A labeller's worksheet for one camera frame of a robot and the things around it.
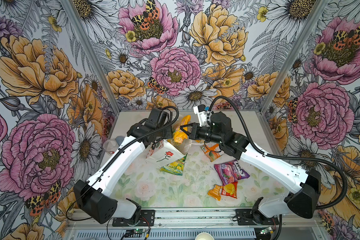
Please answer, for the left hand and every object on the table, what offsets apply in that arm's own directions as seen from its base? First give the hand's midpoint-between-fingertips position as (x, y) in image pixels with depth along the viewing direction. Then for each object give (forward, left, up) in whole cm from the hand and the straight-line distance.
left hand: (167, 136), depth 77 cm
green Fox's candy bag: (-7, -4, -22) cm, 23 cm away
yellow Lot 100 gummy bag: (-6, -6, +9) cm, 12 cm away
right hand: (-5, -7, +9) cm, 12 cm away
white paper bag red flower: (-8, +1, -3) cm, 9 cm away
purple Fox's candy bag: (-10, -35, -21) cm, 42 cm away
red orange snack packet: (-20, -33, -22) cm, 44 cm away
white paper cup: (-40, -16, -16) cm, 46 cm away
